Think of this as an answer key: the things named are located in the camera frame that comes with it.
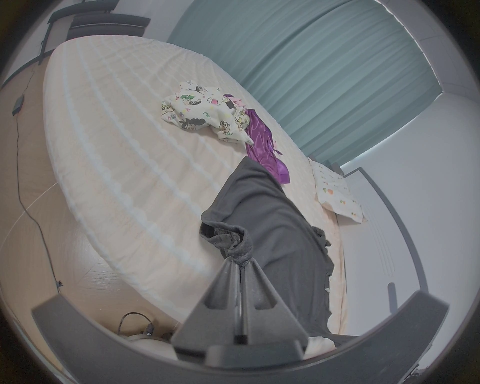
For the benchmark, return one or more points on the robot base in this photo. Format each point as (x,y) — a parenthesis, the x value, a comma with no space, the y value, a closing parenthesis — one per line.
(150,343)

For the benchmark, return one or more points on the black T-shirt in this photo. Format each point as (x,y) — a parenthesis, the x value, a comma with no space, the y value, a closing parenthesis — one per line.
(281,232)

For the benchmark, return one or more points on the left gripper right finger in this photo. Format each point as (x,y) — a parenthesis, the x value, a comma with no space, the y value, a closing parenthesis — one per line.
(277,326)

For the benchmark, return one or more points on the pink garment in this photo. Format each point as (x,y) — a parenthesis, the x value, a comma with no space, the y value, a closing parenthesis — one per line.
(240,103)

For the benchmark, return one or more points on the white printed pyjama top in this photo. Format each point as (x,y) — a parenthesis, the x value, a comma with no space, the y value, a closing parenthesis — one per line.
(202,112)

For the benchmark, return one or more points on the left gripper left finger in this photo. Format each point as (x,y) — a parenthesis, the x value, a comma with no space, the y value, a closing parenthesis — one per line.
(195,333)

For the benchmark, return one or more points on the white printed pillow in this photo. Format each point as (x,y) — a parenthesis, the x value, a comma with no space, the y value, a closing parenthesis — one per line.
(337,191)

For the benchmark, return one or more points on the blue-green curtain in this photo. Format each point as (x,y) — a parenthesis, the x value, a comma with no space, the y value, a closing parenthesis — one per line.
(318,75)

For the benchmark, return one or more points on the bed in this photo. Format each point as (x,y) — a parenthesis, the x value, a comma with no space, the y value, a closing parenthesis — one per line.
(131,150)

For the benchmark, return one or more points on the purple satin garment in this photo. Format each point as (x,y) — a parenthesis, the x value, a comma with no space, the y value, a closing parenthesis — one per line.
(264,146)

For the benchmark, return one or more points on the grey bedside table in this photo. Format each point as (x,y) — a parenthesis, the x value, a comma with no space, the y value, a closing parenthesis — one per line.
(336,168)

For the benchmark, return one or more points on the dark chest of drawers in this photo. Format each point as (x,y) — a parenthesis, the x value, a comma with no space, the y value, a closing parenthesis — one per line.
(97,20)

